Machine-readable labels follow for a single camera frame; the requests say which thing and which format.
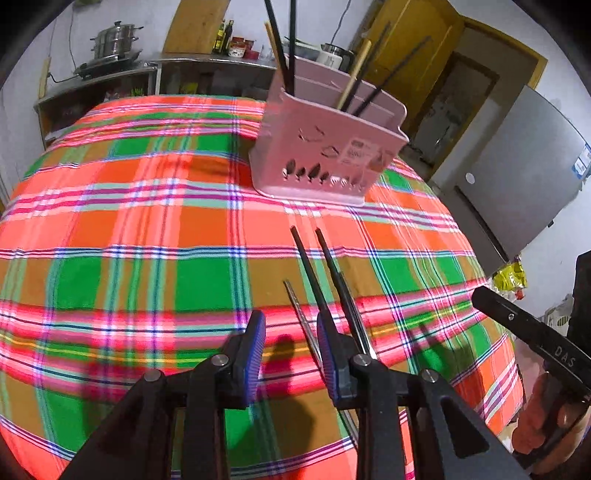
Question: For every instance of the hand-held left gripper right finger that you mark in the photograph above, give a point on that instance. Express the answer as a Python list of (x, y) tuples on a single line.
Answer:
[(328, 360)]

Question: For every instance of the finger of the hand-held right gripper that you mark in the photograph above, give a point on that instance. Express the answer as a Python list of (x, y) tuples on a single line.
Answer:
[(508, 316)]

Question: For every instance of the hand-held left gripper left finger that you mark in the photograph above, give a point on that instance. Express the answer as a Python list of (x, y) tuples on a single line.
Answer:
[(254, 355)]

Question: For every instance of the black chopstick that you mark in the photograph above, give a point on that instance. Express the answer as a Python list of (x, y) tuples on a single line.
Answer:
[(292, 46), (307, 267), (276, 46), (369, 62), (397, 71), (344, 290)]

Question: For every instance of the pink plastic utensil holder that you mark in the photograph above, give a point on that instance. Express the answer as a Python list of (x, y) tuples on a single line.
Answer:
[(323, 138)]

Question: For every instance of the light wooden chopstick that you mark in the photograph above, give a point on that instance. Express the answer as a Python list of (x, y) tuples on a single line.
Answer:
[(268, 27), (354, 74)]

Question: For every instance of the person's right hand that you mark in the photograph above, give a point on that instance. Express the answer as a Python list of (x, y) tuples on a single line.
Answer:
[(528, 424)]

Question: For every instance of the yellow plastic bag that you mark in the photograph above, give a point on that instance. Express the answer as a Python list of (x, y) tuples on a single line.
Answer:
[(510, 277)]

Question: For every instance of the white plastic basket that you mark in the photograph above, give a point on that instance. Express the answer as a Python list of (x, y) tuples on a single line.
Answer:
[(556, 318)]

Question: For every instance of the person's dark clothing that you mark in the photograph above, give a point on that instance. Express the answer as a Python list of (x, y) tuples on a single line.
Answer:
[(582, 300)]

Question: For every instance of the silver refrigerator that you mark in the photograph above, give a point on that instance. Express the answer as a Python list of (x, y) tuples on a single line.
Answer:
[(521, 175)]

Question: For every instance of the plaid tablecloth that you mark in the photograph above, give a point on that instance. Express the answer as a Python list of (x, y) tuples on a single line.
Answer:
[(138, 230)]

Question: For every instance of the steel counter shelf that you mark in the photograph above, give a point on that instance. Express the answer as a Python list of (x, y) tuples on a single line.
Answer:
[(207, 62)]

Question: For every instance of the yellow wooden door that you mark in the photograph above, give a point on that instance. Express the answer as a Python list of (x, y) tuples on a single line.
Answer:
[(415, 27)]

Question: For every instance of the clear drinking glass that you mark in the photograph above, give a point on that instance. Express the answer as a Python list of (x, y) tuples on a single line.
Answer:
[(266, 52)]

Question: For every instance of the white electric kettle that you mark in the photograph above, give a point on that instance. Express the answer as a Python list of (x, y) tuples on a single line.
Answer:
[(334, 56)]

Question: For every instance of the low steel-topped cabinet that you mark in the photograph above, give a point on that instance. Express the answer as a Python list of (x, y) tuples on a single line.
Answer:
[(92, 92)]

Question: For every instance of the yellow-label oil bottle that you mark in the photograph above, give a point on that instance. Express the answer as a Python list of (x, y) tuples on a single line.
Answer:
[(218, 41)]

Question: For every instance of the black cooktop stove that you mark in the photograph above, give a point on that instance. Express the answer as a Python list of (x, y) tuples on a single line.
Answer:
[(108, 64)]

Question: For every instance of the wooden cutting board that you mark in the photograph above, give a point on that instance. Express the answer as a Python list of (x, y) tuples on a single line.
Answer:
[(194, 27)]

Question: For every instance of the steel steamer pot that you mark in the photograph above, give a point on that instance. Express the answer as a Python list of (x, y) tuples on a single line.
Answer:
[(115, 41)]

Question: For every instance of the wooden rolling pin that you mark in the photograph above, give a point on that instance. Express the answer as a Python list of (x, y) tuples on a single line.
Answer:
[(44, 78)]

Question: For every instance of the yellow wooden door frame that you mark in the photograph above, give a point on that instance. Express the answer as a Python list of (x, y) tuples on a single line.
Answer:
[(508, 41)]

